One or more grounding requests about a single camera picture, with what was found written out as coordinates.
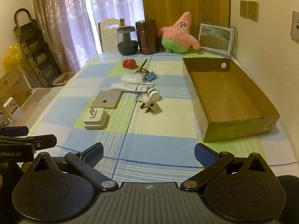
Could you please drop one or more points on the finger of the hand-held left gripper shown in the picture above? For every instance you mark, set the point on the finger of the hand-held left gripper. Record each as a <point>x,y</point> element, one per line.
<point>16,130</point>
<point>44,141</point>

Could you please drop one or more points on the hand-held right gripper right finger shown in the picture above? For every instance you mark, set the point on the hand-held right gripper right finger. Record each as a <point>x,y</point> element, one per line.
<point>205,156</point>

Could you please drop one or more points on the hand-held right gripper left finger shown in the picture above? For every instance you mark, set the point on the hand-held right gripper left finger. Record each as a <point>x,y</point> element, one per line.
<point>94,155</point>

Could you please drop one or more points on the white charger stack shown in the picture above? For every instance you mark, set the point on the white charger stack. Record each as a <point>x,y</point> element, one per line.
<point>95,121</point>

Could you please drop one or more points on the grey box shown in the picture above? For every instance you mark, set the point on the grey box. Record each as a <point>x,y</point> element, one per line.
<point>106,100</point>

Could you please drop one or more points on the brown cardboard box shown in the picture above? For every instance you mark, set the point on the brown cardboard box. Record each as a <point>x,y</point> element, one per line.
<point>224,93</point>

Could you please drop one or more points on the small white striped bottle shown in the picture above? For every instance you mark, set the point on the small white striped bottle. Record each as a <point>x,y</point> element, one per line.
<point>153,93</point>

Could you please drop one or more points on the gold brown hair claw clip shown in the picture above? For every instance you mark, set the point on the gold brown hair claw clip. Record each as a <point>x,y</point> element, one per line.
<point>143,65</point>

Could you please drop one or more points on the small printed box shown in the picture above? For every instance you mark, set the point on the small printed box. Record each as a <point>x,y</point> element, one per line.
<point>12,108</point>

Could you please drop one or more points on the brown cardboard carton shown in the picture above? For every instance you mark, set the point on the brown cardboard carton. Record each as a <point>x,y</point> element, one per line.
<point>11,86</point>

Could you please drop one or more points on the checked tablecloth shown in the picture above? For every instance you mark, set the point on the checked tablecloth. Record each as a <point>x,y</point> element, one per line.
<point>163,126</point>

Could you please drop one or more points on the beige floor basket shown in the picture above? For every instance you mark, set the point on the beige floor basket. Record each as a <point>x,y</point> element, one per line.
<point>63,79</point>

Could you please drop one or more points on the yellow plastic bag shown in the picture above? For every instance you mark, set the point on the yellow plastic bag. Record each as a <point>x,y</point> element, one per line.
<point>12,56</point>

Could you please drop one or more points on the white plug adapter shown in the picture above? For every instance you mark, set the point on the white plug adapter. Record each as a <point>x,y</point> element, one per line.
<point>149,103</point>

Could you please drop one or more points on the folding step ladder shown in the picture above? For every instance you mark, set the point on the folding step ladder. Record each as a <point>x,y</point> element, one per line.
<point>35,46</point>

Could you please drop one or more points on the clear box of floss picks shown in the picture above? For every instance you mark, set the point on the clear box of floss picks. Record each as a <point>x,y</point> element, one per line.
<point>132,77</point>

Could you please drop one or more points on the dark round object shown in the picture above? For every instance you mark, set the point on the dark round object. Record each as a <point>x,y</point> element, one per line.
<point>289,191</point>

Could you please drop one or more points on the blue binder clip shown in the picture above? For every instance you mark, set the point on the blue binder clip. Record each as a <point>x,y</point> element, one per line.
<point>150,76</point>

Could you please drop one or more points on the red toy figure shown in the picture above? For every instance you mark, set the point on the red toy figure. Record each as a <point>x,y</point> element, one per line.
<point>129,63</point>

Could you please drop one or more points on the glass teapot with dark base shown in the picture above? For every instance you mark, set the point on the glass teapot with dark base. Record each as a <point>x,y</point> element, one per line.
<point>127,47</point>

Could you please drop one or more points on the cream wooden chair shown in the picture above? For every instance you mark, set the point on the cream wooden chair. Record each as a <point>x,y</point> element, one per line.
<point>107,35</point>

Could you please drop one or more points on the pink star plush toy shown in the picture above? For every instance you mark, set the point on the pink star plush toy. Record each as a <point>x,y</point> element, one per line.
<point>177,37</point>

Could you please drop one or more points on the lilac lace curtain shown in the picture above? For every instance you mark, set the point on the lilac lace curtain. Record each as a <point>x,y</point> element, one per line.
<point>70,16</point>

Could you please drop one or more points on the brown metal thermos jar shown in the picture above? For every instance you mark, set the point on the brown metal thermos jar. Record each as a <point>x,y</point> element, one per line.
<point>147,37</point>

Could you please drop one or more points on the glass picture frame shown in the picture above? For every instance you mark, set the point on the glass picture frame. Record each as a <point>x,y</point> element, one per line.
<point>216,37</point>

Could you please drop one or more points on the gold wall socket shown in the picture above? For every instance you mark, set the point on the gold wall socket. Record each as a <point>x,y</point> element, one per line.
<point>243,9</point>
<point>253,10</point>

